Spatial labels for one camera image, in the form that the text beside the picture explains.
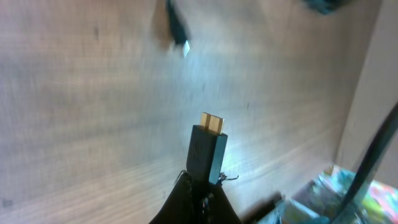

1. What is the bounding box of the black HDMI cable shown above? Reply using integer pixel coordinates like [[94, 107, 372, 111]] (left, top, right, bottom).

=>
[[185, 111, 229, 186]]

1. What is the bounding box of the right camera black cable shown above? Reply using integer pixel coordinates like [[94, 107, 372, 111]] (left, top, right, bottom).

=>
[[332, 102, 398, 224]]

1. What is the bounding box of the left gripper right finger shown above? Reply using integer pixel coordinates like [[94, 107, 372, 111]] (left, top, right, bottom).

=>
[[201, 184, 241, 224]]

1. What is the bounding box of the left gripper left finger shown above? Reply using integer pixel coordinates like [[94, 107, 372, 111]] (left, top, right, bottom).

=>
[[149, 170, 202, 224]]

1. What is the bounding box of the black USB cable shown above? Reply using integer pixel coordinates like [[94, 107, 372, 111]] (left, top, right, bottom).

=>
[[164, 0, 192, 58]]

